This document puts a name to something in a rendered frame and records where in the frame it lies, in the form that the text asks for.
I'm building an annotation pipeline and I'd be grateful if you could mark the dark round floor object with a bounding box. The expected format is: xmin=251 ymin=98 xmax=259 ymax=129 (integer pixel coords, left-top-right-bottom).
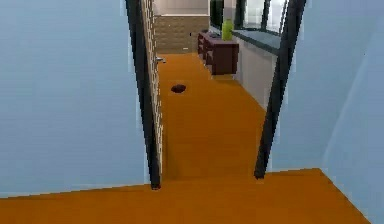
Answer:
xmin=170 ymin=83 xmax=188 ymax=94

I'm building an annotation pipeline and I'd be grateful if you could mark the dark red sideboard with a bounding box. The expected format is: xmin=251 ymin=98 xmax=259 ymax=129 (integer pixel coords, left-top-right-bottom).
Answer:
xmin=197 ymin=31 xmax=240 ymax=76

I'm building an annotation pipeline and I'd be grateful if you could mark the green vase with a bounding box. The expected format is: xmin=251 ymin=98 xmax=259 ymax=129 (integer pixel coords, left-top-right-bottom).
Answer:
xmin=221 ymin=19 xmax=235 ymax=42

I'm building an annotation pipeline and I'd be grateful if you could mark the black television set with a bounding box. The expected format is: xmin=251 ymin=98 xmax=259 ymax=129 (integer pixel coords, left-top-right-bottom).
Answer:
xmin=209 ymin=0 xmax=225 ymax=31

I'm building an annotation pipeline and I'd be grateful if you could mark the black framed window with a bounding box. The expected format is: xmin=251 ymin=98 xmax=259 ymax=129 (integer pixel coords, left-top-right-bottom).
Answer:
xmin=233 ymin=0 xmax=290 ymax=56

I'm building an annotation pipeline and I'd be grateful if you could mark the black door frame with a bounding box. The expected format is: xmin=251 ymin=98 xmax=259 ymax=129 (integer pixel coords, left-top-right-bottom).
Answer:
xmin=124 ymin=0 xmax=308 ymax=191

